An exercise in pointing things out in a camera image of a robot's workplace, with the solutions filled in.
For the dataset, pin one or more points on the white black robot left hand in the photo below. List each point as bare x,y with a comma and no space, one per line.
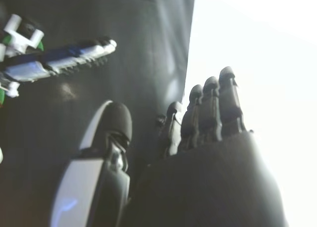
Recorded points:
203,177

